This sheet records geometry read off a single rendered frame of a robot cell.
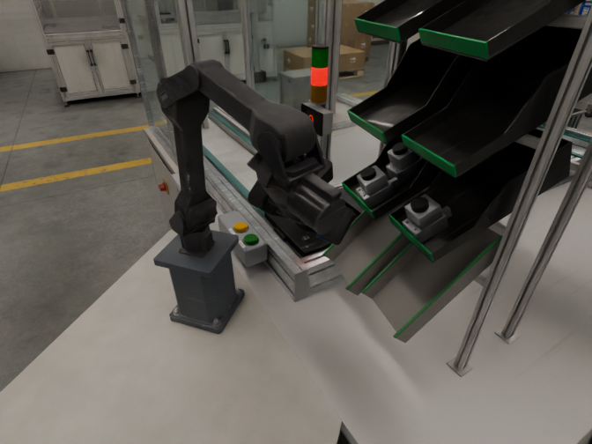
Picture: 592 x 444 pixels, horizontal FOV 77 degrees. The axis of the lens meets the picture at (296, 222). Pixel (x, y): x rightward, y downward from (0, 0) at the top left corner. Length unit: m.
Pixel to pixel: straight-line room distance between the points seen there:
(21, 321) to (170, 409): 1.79
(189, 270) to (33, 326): 1.75
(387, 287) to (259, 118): 0.51
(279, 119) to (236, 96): 0.08
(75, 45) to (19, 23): 2.90
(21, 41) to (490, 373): 8.77
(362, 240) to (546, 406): 0.50
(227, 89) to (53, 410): 0.73
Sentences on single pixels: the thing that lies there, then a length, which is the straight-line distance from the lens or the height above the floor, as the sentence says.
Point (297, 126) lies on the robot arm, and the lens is 0.49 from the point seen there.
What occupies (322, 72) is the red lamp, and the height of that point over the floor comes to 1.35.
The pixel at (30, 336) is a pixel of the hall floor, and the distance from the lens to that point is 2.48.
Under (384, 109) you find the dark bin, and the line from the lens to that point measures 0.78.
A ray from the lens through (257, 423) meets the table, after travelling 0.84.
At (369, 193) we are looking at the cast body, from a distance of 0.76.
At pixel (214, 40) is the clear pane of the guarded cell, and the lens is 2.26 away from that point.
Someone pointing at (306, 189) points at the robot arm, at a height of 1.36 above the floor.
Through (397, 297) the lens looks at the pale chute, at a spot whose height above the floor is 1.02.
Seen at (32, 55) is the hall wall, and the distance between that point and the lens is 9.01.
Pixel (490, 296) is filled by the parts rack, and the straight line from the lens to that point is 0.80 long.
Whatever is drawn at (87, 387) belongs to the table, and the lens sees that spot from 0.98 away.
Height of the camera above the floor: 1.60
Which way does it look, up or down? 34 degrees down
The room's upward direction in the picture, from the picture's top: straight up
